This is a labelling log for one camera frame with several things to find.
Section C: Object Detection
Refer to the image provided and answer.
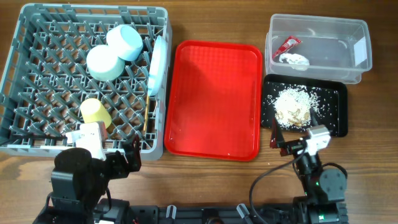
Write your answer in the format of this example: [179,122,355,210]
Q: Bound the mint green bowl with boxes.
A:
[86,45,125,82]

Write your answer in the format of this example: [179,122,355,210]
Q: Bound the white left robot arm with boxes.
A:
[34,136,141,223]

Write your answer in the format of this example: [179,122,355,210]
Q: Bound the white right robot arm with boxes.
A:
[270,118,348,223]

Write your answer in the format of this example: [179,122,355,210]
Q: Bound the white plastic fork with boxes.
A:
[152,101,158,117]

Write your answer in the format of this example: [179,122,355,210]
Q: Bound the light blue bowl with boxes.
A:
[106,24,144,61]

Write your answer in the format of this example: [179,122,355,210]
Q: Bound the pile of rice and scraps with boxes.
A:
[266,85,320,128]

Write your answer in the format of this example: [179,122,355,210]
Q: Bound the red plastic tray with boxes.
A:
[164,40,263,162]

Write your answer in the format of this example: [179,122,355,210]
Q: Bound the wooden chopstick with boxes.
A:
[142,95,150,133]

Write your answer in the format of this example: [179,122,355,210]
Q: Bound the yellow plastic cup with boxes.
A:
[80,98,112,128]

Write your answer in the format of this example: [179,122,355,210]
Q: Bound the clear plastic waste bin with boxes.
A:
[264,14,373,84]

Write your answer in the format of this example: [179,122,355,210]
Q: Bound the red foil wrapper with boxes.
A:
[272,35,302,58]

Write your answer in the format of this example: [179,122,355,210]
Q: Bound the black food waste tray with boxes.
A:
[261,74,348,137]

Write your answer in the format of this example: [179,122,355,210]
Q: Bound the grey plastic dishwasher rack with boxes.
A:
[1,3,172,161]

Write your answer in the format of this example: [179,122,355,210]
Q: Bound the light blue plate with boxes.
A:
[147,36,168,96]

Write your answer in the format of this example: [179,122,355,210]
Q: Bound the white tissue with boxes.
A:
[279,53,310,71]

